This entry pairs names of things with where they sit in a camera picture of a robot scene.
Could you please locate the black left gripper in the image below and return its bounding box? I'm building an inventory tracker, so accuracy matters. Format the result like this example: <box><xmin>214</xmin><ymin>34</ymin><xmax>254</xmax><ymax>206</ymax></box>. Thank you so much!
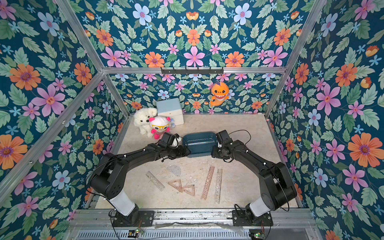
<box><xmin>164</xmin><ymin>144</ymin><xmax>192</xmax><ymax>159</ymax></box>

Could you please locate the clear stencil ruler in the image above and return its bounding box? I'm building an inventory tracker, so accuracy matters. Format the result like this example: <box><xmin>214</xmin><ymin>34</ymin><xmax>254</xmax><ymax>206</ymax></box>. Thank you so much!
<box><xmin>214</xmin><ymin>169</ymin><xmax>223</xmax><ymax>204</ymax></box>

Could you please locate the teal plastic storage box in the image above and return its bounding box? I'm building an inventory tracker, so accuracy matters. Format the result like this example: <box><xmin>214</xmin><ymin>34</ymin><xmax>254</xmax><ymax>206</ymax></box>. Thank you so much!
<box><xmin>183</xmin><ymin>132</ymin><xmax>218</xmax><ymax>158</ymax></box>

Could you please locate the pink stencil ruler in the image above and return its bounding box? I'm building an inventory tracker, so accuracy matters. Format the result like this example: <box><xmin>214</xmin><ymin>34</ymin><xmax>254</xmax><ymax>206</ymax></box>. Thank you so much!
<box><xmin>201</xmin><ymin>166</ymin><xmax>215</xmax><ymax>200</ymax></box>

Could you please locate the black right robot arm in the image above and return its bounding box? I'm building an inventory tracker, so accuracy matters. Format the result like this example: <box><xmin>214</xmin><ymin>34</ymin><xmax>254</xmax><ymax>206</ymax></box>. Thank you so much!
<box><xmin>212</xmin><ymin>141</ymin><xmax>298</xmax><ymax>217</ymax></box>

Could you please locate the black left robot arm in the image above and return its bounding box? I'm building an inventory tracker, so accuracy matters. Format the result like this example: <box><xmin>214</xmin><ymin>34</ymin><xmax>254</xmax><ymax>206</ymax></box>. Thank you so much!
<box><xmin>89</xmin><ymin>142</ymin><xmax>191</xmax><ymax>217</ymax></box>

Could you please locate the white blue storage box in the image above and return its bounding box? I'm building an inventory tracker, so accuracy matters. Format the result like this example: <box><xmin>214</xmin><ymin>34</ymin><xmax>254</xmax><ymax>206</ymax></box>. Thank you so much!
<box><xmin>157</xmin><ymin>99</ymin><xmax>184</xmax><ymax>126</ymax></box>

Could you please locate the clear protractor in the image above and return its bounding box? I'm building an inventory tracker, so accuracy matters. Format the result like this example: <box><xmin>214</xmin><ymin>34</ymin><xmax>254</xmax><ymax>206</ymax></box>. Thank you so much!
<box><xmin>167</xmin><ymin>165</ymin><xmax>182</xmax><ymax>177</ymax></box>

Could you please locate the pink white plush doll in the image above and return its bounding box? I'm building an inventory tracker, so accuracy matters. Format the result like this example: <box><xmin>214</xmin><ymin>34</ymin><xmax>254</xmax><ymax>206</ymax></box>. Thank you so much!
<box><xmin>149</xmin><ymin>116</ymin><xmax>171</xmax><ymax>140</ymax></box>

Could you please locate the pink triangle set square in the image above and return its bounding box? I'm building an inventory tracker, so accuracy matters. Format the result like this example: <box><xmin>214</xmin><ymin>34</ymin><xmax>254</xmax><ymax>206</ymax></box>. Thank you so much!
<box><xmin>168</xmin><ymin>179</ymin><xmax>184</xmax><ymax>193</ymax></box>

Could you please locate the clear short ruler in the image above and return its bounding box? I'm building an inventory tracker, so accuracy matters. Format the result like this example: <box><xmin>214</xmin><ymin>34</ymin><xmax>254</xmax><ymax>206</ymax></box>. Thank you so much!
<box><xmin>146</xmin><ymin>171</ymin><xmax>165</xmax><ymax>192</ymax></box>

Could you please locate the pink small triangle square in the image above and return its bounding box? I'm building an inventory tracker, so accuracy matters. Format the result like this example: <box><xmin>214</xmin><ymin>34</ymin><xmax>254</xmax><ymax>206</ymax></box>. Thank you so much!
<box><xmin>183</xmin><ymin>185</ymin><xmax>196</xmax><ymax>197</ymax></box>

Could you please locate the white fluffy plush dog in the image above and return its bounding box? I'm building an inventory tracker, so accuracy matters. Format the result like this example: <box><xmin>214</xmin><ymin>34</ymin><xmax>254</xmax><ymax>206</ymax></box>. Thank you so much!
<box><xmin>134</xmin><ymin>108</ymin><xmax>158</xmax><ymax>138</ymax></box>

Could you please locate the orange shark plush toy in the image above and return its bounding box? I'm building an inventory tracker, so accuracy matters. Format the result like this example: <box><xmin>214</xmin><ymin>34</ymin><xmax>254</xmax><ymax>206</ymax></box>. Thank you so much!
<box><xmin>210</xmin><ymin>82</ymin><xmax>230</xmax><ymax>107</ymax></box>

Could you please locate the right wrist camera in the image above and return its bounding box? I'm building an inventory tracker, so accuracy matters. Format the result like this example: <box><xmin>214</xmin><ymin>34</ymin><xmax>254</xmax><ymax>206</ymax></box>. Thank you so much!
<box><xmin>216</xmin><ymin>130</ymin><xmax>233</xmax><ymax>145</ymax></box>

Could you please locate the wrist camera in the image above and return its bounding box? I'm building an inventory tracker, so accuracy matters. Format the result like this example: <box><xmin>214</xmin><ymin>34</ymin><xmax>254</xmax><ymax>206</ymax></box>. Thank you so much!
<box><xmin>216</xmin><ymin>130</ymin><xmax>233</xmax><ymax>145</ymax></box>
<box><xmin>158</xmin><ymin>133</ymin><xmax>181</xmax><ymax>148</ymax></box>

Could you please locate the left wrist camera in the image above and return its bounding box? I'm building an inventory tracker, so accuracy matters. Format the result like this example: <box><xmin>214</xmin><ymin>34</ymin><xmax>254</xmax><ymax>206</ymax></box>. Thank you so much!
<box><xmin>158</xmin><ymin>133</ymin><xmax>181</xmax><ymax>148</ymax></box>

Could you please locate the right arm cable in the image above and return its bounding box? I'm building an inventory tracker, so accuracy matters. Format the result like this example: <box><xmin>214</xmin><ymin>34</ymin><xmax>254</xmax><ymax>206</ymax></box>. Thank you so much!
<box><xmin>227</xmin><ymin>129</ymin><xmax>252</xmax><ymax>145</ymax></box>

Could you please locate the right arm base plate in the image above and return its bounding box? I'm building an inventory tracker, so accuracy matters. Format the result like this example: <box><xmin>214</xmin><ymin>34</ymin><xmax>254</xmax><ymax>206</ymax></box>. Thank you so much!
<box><xmin>232</xmin><ymin>209</ymin><xmax>274</xmax><ymax>227</ymax></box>

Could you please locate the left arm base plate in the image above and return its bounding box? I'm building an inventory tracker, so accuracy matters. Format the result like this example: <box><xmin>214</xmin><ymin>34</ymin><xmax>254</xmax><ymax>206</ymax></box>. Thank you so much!
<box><xmin>110</xmin><ymin>210</ymin><xmax>155</xmax><ymax>228</ymax></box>

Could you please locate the black wall hook rail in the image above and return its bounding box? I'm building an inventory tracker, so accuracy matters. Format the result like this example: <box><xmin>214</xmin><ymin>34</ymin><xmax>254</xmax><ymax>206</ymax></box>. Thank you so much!
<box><xmin>161</xmin><ymin>67</ymin><xmax>224</xmax><ymax>75</ymax></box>

